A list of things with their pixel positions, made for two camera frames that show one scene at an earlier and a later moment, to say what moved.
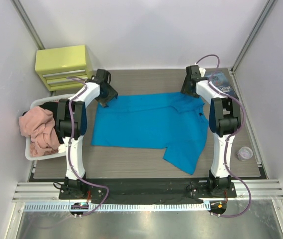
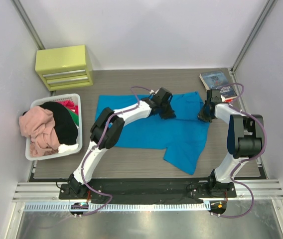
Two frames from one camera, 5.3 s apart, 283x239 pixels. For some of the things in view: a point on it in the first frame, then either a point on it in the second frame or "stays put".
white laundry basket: [27, 151] stays put
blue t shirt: [176, 120] stays put
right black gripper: [188, 89] → [204, 113]
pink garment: [38, 124] stays put
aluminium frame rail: [47, 192] stays put
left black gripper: [107, 98] → [168, 112]
